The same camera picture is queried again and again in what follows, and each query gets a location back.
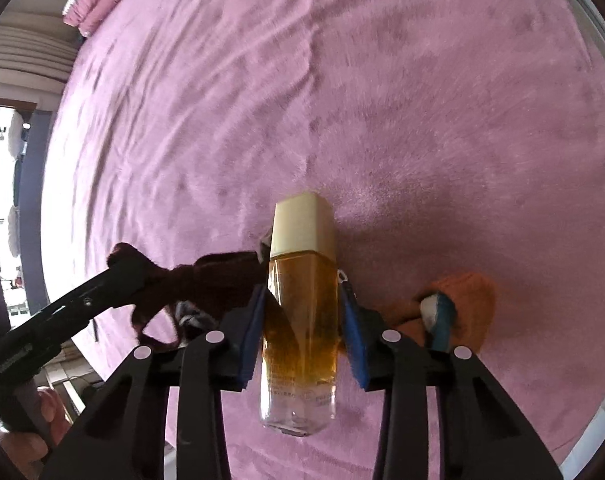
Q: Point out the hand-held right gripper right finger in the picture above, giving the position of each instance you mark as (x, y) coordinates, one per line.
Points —
(355, 345)

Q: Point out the person's left hand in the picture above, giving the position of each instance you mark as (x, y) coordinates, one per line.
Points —
(56, 412)

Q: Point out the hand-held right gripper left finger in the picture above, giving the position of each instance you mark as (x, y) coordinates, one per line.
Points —
(250, 340)

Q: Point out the beige curtain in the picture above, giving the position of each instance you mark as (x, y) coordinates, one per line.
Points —
(27, 60)

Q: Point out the small blue white packet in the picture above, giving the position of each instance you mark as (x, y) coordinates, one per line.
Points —
(443, 321)

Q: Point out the yellow cloth bag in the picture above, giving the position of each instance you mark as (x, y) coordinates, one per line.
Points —
(475, 300)

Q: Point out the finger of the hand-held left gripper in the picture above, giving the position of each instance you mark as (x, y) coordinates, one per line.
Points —
(115, 290)

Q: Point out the glass perfume bottle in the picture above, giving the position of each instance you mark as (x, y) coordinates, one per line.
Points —
(302, 240)

